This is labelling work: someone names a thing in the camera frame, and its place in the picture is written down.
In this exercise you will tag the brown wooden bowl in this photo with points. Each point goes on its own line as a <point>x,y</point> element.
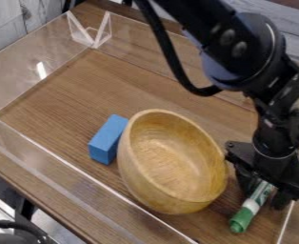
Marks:
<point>171,162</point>

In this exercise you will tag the green white marker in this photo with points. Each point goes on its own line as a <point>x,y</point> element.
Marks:
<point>242,219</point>

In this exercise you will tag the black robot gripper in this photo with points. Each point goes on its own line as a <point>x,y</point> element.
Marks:
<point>270,159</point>

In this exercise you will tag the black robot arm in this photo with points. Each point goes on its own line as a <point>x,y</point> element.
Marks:
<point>243,52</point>

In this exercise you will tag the clear acrylic tray wall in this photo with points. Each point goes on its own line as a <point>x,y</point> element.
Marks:
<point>48,124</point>

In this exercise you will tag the clear acrylic corner bracket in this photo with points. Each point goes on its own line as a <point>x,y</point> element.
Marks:
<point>87,35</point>

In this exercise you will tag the blue foam block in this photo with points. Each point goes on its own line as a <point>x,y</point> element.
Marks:
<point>104,143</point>

